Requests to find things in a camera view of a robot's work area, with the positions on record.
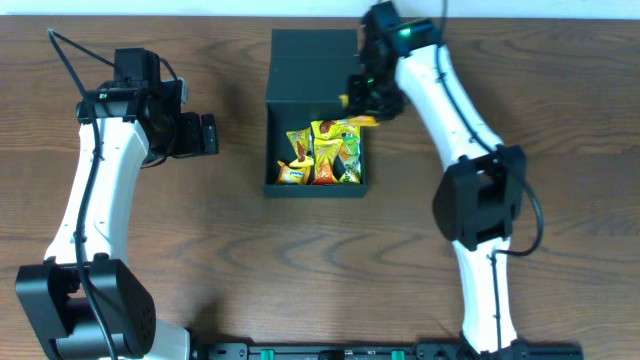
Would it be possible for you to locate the green yellow snack packet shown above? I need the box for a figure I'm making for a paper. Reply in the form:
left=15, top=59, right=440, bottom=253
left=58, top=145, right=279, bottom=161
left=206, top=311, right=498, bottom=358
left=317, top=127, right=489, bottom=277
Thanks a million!
left=339, top=132, right=361, bottom=184

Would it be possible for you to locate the black gift box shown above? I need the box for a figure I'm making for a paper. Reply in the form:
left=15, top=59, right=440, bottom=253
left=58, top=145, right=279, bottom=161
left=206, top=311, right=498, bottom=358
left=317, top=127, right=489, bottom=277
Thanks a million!
left=263, top=29, right=368, bottom=198

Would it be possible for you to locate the yellow Le-mond biscuit packet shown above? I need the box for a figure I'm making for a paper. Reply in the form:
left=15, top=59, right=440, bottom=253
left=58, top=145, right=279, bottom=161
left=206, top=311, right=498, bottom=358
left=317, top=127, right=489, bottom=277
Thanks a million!
left=339, top=94, right=379, bottom=127

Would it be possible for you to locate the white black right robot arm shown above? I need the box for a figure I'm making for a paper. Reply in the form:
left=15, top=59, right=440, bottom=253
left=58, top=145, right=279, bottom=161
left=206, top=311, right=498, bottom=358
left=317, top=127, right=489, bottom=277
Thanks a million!
left=348, top=3, right=531, bottom=359

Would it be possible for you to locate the yellow Julie's peanut butter packet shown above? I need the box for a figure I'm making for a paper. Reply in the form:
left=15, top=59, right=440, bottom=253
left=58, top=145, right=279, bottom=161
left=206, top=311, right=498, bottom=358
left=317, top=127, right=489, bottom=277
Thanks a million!
left=275, top=161, right=311, bottom=185

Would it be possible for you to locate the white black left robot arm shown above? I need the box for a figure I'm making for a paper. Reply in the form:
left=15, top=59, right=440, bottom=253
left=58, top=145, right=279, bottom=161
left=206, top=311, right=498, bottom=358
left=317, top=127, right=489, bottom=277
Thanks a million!
left=16, top=78, right=217, bottom=359

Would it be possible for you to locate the yellow Apollo cake packet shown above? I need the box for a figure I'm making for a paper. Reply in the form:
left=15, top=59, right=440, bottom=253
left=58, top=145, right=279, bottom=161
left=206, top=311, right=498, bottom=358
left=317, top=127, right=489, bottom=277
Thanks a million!
left=286, top=128, right=314, bottom=168
left=311, top=119, right=360, bottom=140

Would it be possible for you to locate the yellow orange snack packet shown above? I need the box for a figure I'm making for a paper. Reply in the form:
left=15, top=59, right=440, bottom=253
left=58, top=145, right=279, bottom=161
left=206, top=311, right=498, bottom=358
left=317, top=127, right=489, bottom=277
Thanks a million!
left=312, top=138, right=343, bottom=185

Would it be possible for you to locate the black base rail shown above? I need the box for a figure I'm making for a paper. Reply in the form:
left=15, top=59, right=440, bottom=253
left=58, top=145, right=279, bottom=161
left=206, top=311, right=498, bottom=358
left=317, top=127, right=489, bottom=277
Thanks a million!
left=189, top=340, right=584, bottom=360

